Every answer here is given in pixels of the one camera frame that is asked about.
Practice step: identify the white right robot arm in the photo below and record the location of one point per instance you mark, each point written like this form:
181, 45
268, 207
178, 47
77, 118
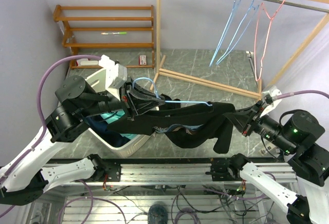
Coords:
296, 138

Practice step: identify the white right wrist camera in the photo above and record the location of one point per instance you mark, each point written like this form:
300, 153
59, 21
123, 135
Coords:
268, 97

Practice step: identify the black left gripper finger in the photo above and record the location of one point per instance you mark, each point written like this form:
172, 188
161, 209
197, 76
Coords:
139, 94
142, 107

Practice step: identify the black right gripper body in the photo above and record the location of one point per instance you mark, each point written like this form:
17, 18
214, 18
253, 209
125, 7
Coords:
267, 127

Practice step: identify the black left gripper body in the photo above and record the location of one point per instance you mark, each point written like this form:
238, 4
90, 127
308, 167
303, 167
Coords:
127, 103

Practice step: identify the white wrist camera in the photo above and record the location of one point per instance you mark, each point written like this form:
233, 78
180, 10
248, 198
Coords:
115, 75
268, 97

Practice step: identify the empty blue wire hanger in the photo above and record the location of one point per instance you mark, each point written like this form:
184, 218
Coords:
240, 30

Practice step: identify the blue hanger of teal shirt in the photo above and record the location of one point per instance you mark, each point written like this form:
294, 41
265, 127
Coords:
226, 23

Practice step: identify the navy blue garment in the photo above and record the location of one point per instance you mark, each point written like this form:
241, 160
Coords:
99, 126

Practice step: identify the brown wooden shoe rack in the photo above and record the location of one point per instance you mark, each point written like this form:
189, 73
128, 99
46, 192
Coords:
70, 42

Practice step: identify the green white pen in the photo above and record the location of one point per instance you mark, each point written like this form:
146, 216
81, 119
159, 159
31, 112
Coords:
114, 33

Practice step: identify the red white small box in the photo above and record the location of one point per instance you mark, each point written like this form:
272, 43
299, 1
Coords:
142, 60

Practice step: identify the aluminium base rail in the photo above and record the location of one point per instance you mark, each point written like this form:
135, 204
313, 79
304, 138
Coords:
183, 171

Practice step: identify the teal t shirt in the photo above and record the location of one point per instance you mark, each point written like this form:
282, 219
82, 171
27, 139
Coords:
112, 117

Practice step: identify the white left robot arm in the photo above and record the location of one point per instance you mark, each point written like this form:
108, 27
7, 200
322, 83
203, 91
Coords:
27, 177

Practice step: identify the black t shirt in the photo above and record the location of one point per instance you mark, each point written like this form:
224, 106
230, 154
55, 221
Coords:
186, 127

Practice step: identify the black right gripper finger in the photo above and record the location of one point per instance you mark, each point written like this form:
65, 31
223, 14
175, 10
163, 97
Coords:
248, 113
240, 121

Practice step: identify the wooden clothes rack frame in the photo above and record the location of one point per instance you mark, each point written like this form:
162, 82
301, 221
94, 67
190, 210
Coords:
278, 35

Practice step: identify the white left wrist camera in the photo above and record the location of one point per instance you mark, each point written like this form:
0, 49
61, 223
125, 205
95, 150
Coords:
115, 75

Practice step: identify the cream plastic laundry basket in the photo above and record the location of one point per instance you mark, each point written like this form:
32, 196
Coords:
89, 141

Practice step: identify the blue hanger of black shirt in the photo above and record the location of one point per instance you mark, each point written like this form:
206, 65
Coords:
155, 92

